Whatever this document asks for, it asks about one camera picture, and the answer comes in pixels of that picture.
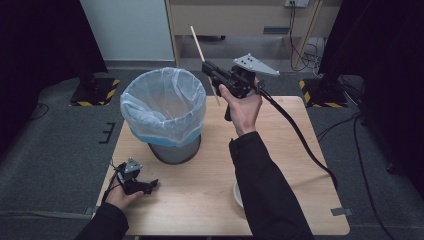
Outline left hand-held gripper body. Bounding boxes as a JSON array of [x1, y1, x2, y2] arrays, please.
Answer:
[[115, 157, 149, 196]]

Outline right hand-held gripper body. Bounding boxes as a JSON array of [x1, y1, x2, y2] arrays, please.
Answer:
[[222, 53, 280, 122]]

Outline grey mesh trash bin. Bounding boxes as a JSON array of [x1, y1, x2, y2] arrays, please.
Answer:
[[148, 134, 202, 165]]

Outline translucent plastic bin bag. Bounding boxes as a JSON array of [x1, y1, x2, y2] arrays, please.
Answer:
[[119, 67, 208, 148]]

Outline person's left hand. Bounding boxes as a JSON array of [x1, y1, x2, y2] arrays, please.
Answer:
[[105, 182, 145, 212]]

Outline person's right hand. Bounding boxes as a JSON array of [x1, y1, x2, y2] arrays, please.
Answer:
[[218, 83, 263, 138]]

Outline striped black stand base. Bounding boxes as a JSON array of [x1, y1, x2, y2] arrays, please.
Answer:
[[69, 77, 121, 107], [298, 78, 349, 109]]

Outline white disposable bowl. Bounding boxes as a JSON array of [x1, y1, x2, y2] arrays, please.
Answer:
[[232, 181, 245, 209]]

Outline grey power strip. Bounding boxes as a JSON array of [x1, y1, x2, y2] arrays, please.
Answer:
[[284, 0, 310, 8]]

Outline black curtain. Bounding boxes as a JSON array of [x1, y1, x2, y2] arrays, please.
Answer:
[[318, 0, 424, 198], [0, 0, 109, 159]]

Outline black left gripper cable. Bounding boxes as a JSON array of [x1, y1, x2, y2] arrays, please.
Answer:
[[101, 162, 122, 203]]

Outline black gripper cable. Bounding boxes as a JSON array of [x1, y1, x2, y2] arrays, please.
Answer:
[[101, 162, 122, 203], [257, 84, 339, 192]]

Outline black hanging cables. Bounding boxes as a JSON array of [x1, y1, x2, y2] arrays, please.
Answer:
[[288, 1, 324, 73]]

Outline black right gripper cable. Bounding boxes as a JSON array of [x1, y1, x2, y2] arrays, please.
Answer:
[[257, 84, 339, 192]]

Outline black floor cable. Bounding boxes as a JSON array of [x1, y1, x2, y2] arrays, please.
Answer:
[[315, 112, 398, 240], [30, 103, 50, 121]]

